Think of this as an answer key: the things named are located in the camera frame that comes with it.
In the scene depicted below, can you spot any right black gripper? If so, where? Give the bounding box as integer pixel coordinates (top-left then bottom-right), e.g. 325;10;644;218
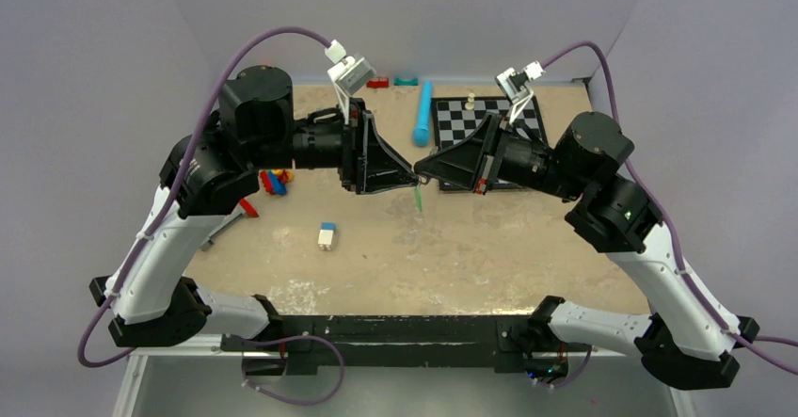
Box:
415;111;587;201

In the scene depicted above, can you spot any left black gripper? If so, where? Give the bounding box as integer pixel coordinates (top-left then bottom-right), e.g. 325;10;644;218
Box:
247;95;419;193

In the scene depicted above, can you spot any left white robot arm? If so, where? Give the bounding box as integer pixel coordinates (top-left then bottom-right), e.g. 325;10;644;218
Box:
90;66;419;350

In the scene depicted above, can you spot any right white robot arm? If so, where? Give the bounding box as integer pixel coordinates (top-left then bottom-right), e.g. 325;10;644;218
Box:
414;112;758;391

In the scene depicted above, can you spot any black white chessboard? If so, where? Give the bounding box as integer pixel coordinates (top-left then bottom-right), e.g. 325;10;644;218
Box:
431;96;558;193

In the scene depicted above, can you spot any blue cylinder tool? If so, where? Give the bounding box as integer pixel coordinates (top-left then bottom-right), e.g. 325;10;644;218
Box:
412;81;433;147

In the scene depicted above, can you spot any white chess pawn far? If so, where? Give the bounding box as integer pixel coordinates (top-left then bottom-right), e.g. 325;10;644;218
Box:
464;92;475;111

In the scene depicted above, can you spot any red toy brick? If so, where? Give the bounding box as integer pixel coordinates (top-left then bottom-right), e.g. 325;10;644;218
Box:
366;76;391;88

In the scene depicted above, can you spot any white blue toy brick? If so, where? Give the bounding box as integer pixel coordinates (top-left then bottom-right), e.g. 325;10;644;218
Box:
317;221;337;251

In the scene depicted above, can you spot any teal toy piece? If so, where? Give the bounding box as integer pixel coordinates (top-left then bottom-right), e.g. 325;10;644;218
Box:
393;75;419;87

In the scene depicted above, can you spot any colourful toy brick stack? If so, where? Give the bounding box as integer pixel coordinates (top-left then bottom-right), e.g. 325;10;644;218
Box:
259;169;294;196

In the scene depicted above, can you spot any red grey toy hammer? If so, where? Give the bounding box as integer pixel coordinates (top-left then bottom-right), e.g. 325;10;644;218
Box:
199;198;260;251

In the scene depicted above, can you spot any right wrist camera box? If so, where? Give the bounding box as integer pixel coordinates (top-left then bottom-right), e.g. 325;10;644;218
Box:
495;61;545;125

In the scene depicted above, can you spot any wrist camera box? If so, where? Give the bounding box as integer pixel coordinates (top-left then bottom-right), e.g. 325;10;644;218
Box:
325;40;376;125
495;61;545;125

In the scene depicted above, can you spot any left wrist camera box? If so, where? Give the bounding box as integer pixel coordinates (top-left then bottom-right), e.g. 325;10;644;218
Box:
325;40;376;125

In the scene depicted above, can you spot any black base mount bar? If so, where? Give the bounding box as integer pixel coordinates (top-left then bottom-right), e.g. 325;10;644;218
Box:
220;315;568;383

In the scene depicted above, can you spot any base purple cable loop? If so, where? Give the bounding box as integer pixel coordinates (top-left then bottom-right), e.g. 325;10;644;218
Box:
239;331;346;407

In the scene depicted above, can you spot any aluminium frame rail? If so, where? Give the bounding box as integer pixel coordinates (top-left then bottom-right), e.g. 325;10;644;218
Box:
112;334;222;417

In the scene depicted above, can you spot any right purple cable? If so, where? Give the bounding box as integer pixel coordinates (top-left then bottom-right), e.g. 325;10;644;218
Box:
540;40;798;377

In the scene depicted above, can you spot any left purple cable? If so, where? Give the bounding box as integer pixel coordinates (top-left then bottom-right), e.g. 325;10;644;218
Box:
77;25;335;369

